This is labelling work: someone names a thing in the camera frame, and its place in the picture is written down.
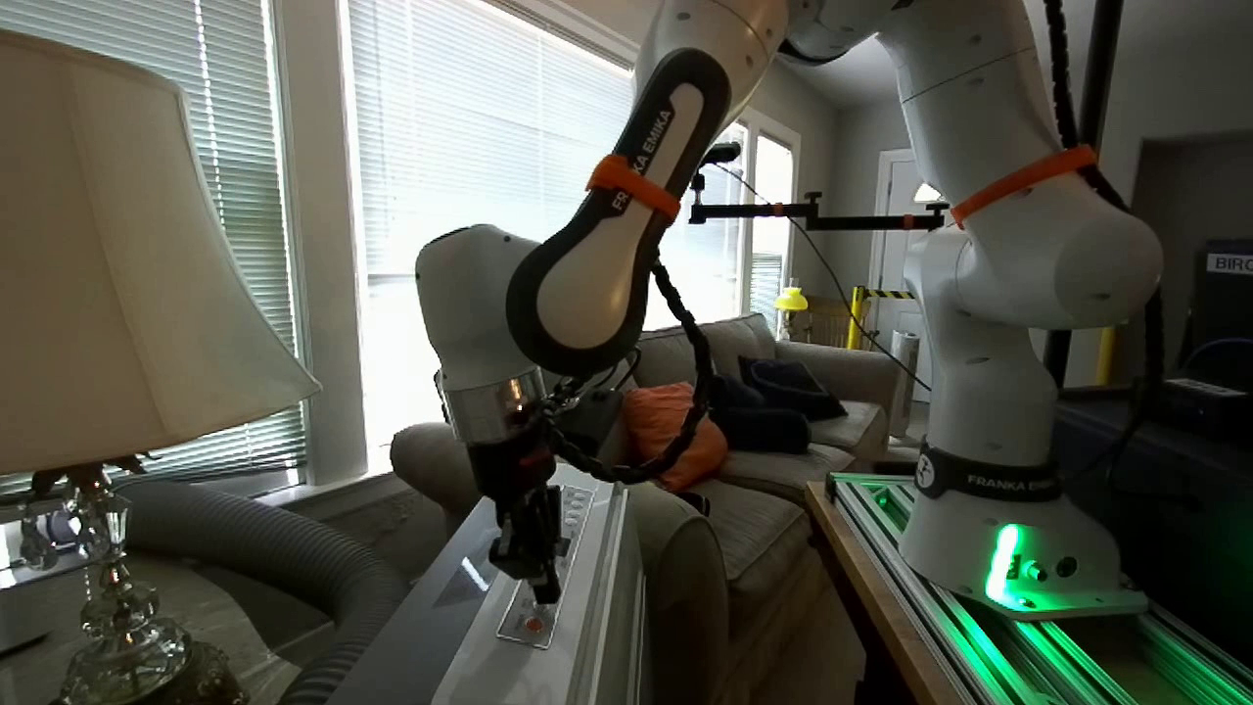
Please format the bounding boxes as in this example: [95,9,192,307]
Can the white portable air conditioner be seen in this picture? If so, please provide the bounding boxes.
[328,466,650,705]

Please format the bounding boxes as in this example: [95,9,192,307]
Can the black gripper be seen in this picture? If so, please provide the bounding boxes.
[471,403,561,603]

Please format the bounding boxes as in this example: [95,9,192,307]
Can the orange throw pillow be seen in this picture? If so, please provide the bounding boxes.
[628,382,728,492]

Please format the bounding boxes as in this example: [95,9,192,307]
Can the crystal glass lamp base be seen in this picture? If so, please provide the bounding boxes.
[30,462,189,705]

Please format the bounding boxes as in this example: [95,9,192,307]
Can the grey fabric sofa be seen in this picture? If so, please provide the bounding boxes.
[388,308,907,705]

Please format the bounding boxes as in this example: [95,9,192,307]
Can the cream lampshade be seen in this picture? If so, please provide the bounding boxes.
[0,30,313,474]

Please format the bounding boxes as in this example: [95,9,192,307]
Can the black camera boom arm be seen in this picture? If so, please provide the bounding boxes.
[689,141,946,231]

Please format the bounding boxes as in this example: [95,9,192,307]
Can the grey flexible exhaust hose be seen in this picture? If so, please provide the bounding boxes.
[114,474,410,705]

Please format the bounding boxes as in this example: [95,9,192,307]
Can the yellow desk lamp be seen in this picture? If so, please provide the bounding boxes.
[775,287,812,312]

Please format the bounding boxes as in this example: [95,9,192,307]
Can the white front door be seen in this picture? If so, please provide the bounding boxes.
[868,138,957,394]

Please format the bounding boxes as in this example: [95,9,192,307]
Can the wooden robot mounting table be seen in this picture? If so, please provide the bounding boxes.
[808,474,1253,705]

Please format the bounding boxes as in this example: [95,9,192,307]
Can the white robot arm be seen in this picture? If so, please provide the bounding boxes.
[416,0,1163,619]

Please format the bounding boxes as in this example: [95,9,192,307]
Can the dark navy pillow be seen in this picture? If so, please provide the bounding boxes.
[710,356,845,455]

